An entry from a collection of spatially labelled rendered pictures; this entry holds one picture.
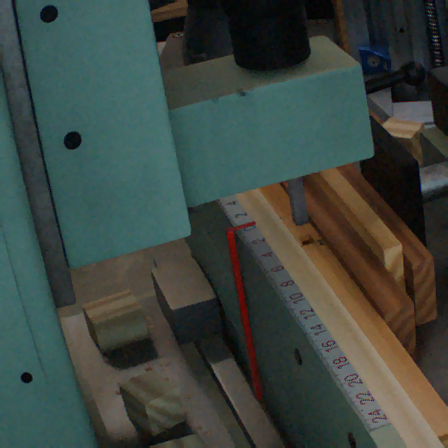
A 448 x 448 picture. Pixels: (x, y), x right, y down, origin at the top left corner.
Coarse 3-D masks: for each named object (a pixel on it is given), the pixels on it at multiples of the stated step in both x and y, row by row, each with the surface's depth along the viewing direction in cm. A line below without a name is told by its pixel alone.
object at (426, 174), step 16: (384, 128) 88; (384, 144) 86; (400, 144) 86; (368, 160) 90; (384, 160) 86; (400, 160) 84; (416, 160) 84; (368, 176) 91; (384, 176) 87; (400, 176) 84; (416, 176) 84; (432, 176) 89; (384, 192) 88; (400, 192) 85; (416, 192) 84; (432, 192) 89; (400, 208) 86; (416, 208) 85; (416, 224) 85
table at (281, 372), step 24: (384, 120) 112; (192, 216) 103; (432, 216) 96; (192, 240) 107; (432, 240) 93; (216, 264) 98; (216, 288) 101; (264, 336) 87; (432, 336) 82; (264, 360) 90; (432, 360) 79; (288, 384) 84; (432, 384) 77; (288, 408) 86; (312, 408) 78; (312, 432) 80
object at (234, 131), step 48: (336, 48) 83; (192, 96) 79; (240, 96) 79; (288, 96) 80; (336, 96) 81; (192, 144) 79; (240, 144) 80; (288, 144) 81; (336, 144) 82; (192, 192) 81; (240, 192) 82
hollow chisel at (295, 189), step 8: (288, 184) 87; (296, 184) 86; (288, 192) 87; (296, 192) 86; (296, 200) 87; (304, 200) 87; (296, 208) 87; (304, 208) 87; (296, 216) 87; (304, 216) 87; (296, 224) 88
